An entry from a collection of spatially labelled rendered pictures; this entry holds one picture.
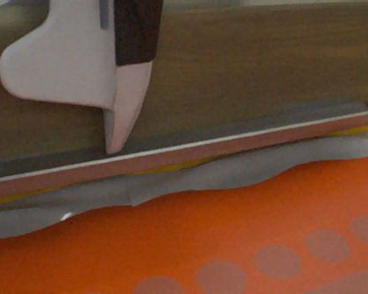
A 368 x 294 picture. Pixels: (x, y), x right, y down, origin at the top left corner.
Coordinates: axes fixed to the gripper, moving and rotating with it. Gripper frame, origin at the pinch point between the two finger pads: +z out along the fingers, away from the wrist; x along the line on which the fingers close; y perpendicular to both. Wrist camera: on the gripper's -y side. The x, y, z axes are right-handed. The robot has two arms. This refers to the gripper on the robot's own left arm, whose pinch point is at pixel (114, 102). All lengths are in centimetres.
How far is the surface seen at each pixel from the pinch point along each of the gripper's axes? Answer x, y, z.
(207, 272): 7.7, -1.9, 4.9
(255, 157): 1.1, -8.0, 4.2
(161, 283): 7.6, 0.2, 4.9
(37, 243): 3.5, 5.0, 4.9
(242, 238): 6.3, -4.5, 4.9
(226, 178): 1.8, -5.8, 4.7
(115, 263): 5.9, 1.8, 4.9
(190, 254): 6.4, -1.7, 4.9
